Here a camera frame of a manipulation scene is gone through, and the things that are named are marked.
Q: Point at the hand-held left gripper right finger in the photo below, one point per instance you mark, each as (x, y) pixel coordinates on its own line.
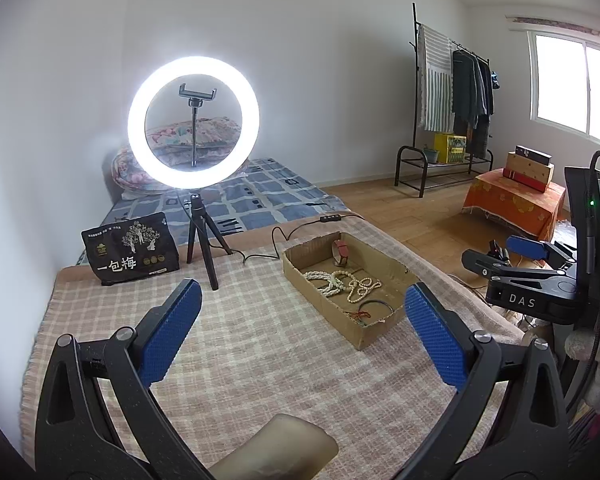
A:
(437, 335)

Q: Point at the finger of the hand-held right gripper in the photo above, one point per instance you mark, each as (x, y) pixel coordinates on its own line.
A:
(485, 263)
(525, 246)

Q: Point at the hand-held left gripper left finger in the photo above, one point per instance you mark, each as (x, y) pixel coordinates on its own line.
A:
(172, 330)

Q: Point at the cardboard box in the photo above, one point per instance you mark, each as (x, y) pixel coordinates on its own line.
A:
(330, 310)

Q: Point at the orange cloth covered table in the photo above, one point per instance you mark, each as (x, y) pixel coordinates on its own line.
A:
(515, 207)

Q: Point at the metal bangle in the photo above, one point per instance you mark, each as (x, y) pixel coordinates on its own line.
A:
(380, 301)

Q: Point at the tan gift box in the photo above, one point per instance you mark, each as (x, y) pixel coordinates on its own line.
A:
(527, 175)

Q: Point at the pink checkered blanket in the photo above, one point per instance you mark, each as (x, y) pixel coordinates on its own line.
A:
(260, 350)

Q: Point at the black snack bag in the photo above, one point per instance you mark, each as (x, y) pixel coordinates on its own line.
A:
(130, 250)

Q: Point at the dark flat box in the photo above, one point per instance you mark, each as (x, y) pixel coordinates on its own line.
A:
(532, 154)

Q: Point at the yellow box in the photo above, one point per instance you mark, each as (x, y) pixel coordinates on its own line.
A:
(450, 149)

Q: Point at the black tripod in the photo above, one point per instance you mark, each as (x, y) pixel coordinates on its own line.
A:
(196, 210)

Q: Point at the dark striped cloth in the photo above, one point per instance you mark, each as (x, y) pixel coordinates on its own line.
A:
(595, 440)

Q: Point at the tan translucent slab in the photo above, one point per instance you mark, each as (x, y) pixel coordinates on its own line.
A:
(275, 450)

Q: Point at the floral quilt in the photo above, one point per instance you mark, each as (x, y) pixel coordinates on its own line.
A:
(130, 175)

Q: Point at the blue patterned mattress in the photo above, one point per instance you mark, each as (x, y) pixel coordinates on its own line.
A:
(260, 195)

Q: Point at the window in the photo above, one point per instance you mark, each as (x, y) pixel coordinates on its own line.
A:
(560, 85)

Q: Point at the dark hanging clothes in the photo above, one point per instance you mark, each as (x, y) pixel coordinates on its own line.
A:
(467, 90)

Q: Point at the striped towel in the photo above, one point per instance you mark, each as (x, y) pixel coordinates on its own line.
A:
(435, 85)

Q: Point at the black phone holder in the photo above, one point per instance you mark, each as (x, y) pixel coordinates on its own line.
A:
(196, 110)

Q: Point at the black metal clothes rack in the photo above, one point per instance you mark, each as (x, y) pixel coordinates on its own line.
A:
(415, 25)

